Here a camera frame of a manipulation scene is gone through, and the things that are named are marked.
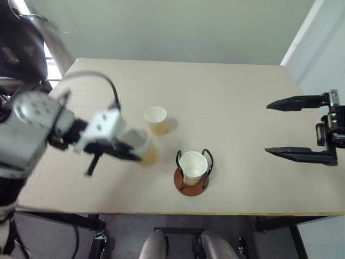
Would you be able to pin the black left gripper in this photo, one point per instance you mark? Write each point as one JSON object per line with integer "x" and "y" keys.
{"x": 98, "y": 149}

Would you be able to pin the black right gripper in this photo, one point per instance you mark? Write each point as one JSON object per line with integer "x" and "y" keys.
{"x": 332, "y": 126}

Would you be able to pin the white and tan paper cup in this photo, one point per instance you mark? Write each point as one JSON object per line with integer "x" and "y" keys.
{"x": 148, "y": 155}
{"x": 157, "y": 124}
{"x": 192, "y": 167}

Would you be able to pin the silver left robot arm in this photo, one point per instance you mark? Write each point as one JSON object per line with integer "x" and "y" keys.
{"x": 24, "y": 135}

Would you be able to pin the white partition panel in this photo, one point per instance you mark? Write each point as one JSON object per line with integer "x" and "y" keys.
{"x": 315, "y": 40}

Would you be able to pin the dark rounded grey shape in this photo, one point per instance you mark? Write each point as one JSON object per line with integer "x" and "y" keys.
{"x": 218, "y": 246}
{"x": 153, "y": 246}

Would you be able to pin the silver metal pole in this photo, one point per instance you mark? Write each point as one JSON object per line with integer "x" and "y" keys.
{"x": 54, "y": 43}

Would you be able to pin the dark bulky background object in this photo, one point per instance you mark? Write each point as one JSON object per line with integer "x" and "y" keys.
{"x": 19, "y": 46}

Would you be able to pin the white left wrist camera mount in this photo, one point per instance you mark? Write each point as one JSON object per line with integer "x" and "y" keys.
{"x": 103, "y": 125}

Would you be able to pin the black table frame leg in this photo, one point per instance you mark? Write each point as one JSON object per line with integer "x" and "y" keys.
{"x": 67, "y": 219}

